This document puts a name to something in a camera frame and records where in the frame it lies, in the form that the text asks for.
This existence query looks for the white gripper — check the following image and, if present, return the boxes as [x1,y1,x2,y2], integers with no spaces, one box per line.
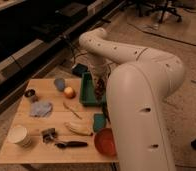
[90,57,108,80]

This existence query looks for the dark grape bunch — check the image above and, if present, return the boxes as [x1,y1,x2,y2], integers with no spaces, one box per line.
[94,78,106,101]

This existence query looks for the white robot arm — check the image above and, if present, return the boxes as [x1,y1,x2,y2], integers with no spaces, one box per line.
[79,28,185,171]

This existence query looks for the green plastic tray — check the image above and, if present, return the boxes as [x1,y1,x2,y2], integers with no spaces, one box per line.
[79,72,106,107]

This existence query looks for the dark power adapter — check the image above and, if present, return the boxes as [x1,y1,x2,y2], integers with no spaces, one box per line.
[72,63,88,77]

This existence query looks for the orange apple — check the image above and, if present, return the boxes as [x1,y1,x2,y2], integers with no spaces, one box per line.
[64,87,76,99]

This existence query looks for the blue grey stone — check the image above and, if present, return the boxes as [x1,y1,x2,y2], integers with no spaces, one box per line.
[54,78,65,92]

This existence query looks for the teal sponge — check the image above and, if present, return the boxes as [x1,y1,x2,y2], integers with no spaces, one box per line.
[93,113,106,132]

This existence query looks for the wooden stick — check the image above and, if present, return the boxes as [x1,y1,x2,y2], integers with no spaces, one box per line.
[63,102,82,120]

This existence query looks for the yellow banana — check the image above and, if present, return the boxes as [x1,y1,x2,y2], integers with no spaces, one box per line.
[64,122,93,136]

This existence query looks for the black box on shelf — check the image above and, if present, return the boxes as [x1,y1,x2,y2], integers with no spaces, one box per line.
[56,2,88,23]

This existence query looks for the orange bowl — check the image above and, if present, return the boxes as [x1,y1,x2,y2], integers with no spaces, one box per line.
[94,128,116,157]

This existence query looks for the small metal can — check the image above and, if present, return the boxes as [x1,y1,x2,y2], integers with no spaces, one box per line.
[24,89,38,103]

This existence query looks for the blue cloth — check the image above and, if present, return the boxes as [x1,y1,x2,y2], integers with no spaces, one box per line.
[30,101,53,117]

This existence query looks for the metal binder clip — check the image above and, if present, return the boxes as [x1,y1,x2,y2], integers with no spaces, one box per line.
[41,128,57,143]

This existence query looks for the black office chair base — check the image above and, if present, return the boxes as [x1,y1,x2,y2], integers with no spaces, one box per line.
[135,0,182,24]

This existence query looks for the white paper cup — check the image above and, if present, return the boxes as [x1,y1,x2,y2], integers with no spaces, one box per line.
[8,125,31,147]

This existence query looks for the black floor cables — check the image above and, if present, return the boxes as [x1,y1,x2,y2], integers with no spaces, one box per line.
[62,33,92,64]

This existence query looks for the black handled tool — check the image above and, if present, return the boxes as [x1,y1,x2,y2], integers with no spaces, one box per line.
[55,141,88,148]

